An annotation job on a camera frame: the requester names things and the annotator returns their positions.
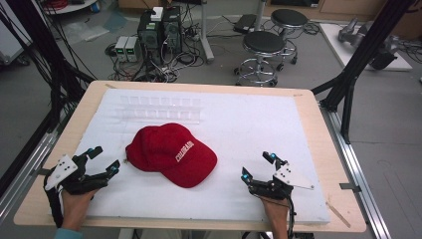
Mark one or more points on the black round stool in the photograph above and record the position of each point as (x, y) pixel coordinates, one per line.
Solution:
(289, 18)
(263, 43)

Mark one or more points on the grey tape strip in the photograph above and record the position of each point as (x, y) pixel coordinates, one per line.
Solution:
(349, 187)

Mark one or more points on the white foam mat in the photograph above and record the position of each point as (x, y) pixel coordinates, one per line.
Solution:
(239, 132)

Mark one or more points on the teal sleeve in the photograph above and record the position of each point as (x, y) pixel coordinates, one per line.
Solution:
(68, 234)

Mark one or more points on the grey power supply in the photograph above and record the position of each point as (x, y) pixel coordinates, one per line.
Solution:
(133, 49)
(121, 48)

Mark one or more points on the black computer tower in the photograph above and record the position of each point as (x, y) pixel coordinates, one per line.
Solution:
(172, 30)
(149, 36)

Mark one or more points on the grey metal stand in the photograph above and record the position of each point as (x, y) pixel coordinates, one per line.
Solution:
(206, 36)

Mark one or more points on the tan tape strip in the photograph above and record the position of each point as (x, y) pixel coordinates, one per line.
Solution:
(338, 215)

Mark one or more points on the person's right hand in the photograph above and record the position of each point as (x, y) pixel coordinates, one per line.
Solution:
(275, 212)

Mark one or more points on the person's left hand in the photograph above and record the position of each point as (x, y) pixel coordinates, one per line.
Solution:
(73, 209)

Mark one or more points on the aluminium rail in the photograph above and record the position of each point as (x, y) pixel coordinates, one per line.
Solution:
(358, 172)
(30, 166)

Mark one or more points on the white floor platform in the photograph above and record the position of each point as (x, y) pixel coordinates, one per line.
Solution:
(345, 49)

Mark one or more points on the red baseball cap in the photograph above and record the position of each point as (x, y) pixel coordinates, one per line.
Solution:
(166, 156)

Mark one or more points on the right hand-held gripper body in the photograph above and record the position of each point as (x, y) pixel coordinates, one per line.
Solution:
(288, 176)

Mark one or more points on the clear plastic sheet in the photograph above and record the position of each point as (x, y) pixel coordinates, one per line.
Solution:
(86, 31)

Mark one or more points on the clear acrylic divided organizer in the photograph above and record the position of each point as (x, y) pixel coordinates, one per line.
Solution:
(159, 109)

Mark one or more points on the white round table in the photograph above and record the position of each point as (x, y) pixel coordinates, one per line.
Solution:
(71, 6)

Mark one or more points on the black flat case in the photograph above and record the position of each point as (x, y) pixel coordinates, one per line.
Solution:
(245, 23)

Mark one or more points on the white box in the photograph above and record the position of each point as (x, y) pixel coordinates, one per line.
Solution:
(157, 14)

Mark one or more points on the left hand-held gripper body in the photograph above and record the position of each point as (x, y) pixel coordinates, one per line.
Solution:
(63, 169)

